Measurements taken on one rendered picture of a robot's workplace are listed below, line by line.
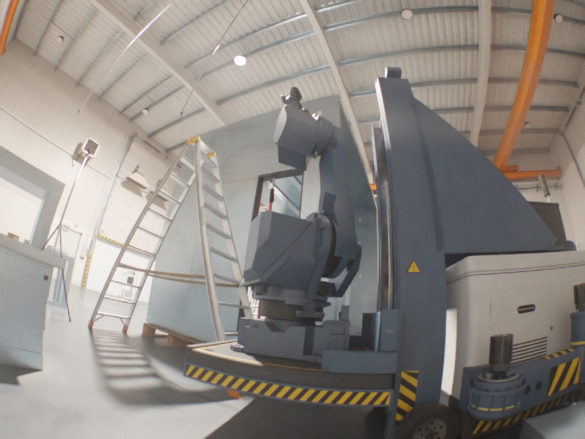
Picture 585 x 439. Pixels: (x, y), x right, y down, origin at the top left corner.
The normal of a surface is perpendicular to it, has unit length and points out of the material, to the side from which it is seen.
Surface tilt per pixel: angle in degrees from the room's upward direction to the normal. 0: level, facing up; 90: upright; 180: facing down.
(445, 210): 90
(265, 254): 114
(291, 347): 90
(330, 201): 105
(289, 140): 145
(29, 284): 90
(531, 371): 90
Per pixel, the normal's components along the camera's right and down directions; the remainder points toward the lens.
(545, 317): -0.18, -0.37
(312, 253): 0.42, -0.29
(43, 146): 0.90, -0.07
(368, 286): -0.41, -0.36
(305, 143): 0.17, 0.59
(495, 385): -0.73, -0.31
